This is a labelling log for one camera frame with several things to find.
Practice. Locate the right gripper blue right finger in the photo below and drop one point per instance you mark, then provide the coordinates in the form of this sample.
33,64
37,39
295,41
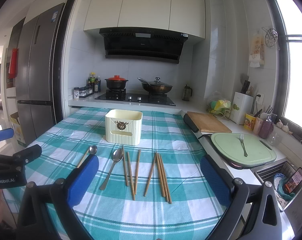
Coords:
218,179

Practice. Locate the yellow printed cup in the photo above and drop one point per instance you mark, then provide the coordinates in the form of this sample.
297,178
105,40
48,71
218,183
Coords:
249,121

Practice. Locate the sauce bottles group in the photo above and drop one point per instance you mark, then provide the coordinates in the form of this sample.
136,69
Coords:
94,83

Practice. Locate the hanging towel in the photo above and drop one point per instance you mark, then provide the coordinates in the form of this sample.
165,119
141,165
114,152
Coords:
257,52

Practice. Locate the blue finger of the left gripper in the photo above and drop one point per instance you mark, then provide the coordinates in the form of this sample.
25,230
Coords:
6,134
27,155

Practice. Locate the white upper cabinets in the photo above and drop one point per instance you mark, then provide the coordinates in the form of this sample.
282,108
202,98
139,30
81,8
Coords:
184,16

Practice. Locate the black wok glass lid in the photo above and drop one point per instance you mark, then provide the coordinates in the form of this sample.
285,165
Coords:
155,87

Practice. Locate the black gas stove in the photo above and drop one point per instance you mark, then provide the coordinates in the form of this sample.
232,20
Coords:
122,95

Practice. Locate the large steel spoon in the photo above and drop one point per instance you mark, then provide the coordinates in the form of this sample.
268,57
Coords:
117,156

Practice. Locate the black range hood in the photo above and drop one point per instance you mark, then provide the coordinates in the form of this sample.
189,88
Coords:
143,43

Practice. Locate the cream utensil holder box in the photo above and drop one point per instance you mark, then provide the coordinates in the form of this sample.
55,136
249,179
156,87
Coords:
123,126

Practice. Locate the teal checkered tablecloth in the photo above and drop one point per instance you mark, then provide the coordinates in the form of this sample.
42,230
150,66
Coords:
156,191

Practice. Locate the black pot orange lid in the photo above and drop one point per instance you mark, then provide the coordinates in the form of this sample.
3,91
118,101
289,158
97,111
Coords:
116,83

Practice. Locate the plastic bag with sponges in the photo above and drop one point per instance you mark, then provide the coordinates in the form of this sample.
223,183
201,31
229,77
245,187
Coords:
218,105

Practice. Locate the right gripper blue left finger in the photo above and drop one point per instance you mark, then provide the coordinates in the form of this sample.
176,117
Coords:
80,179

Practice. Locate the grey refrigerator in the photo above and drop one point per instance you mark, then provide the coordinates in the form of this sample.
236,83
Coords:
34,80

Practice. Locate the small steel spoon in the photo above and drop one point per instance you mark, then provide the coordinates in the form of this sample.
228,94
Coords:
90,151

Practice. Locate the black spice rack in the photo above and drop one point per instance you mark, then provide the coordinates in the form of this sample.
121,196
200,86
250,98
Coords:
85,91

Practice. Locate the spice jar white label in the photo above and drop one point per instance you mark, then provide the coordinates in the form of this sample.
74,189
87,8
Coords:
76,93

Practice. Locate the steel fork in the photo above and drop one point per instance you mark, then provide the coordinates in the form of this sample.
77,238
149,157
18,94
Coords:
241,138

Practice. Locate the wooden cutting board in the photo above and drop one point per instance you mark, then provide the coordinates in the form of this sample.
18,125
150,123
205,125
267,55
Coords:
207,123

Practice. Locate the green plastic cutting board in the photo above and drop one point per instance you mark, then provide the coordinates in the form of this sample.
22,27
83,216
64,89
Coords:
229,147

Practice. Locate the white knife block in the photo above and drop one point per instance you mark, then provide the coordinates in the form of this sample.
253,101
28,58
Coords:
241,105

